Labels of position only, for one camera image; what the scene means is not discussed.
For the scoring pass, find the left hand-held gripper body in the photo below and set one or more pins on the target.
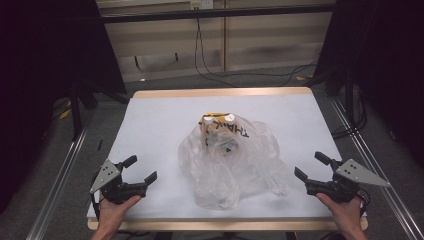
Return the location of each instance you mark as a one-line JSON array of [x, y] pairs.
[[115, 190]]

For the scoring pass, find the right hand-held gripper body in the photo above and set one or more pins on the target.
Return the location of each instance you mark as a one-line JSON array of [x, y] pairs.
[[343, 186]]

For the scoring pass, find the clear printed plastic bag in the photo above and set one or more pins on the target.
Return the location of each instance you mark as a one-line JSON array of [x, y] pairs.
[[253, 166]]

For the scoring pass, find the yellow bottle with dark label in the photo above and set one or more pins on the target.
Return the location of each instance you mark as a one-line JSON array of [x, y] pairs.
[[209, 128], [228, 133]]

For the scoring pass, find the person's left hand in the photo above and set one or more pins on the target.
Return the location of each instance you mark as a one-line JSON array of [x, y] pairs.
[[111, 215]]

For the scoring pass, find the person's right hand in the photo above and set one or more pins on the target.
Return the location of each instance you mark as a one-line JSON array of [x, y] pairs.
[[346, 215]]

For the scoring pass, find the small black floor object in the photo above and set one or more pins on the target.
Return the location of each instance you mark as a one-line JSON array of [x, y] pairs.
[[100, 144]]

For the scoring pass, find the black metal stand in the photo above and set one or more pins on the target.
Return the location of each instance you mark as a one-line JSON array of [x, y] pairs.
[[76, 113]]

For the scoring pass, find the yellow floor tape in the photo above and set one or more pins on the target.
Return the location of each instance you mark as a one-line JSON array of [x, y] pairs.
[[65, 114]]

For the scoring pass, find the black curtain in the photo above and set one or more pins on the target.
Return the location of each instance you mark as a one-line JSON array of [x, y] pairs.
[[40, 66], [383, 66]]

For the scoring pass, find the black horizontal bar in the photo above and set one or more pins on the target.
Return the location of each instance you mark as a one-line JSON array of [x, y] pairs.
[[216, 13]]

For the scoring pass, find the metal floor rail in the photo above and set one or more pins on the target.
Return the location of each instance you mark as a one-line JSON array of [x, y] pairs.
[[56, 186], [376, 166]]

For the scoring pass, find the white wall outlet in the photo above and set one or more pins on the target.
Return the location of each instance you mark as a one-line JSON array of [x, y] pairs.
[[201, 4]]

